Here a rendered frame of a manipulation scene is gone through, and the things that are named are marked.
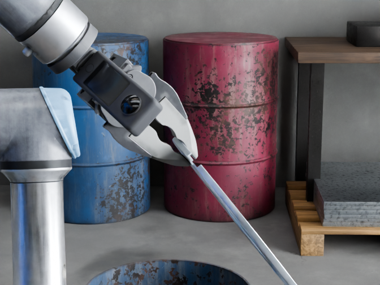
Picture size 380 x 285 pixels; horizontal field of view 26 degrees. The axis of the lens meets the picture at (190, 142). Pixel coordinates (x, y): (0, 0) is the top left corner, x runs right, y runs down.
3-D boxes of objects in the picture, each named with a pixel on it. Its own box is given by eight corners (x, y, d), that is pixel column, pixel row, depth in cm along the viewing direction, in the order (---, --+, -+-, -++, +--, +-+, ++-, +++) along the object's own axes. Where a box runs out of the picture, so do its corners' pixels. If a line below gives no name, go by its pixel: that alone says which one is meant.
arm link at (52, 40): (70, -5, 91) (20, 50, 90) (99, 24, 93) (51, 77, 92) (56, -8, 98) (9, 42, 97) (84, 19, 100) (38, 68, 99)
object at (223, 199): (234, 222, 127) (238, 219, 127) (340, 353, 105) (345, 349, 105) (143, 104, 108) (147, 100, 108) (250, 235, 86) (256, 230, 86)
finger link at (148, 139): (178, 154, 107) (130, 107, 104) (194, 165, 102) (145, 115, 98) (162, 172, 107) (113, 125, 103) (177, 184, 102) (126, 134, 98)
